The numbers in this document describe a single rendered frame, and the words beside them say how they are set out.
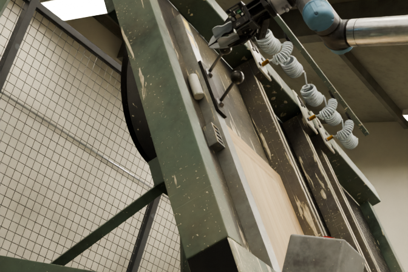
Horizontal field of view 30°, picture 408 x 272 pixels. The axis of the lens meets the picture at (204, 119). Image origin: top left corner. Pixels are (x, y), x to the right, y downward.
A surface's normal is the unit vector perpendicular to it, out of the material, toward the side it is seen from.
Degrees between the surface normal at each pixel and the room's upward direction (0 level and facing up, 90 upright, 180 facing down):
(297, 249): 90
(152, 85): 90
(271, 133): 90
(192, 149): 90
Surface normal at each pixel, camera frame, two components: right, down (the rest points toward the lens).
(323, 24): 0.24, 0.72
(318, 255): -0.50, -0.46
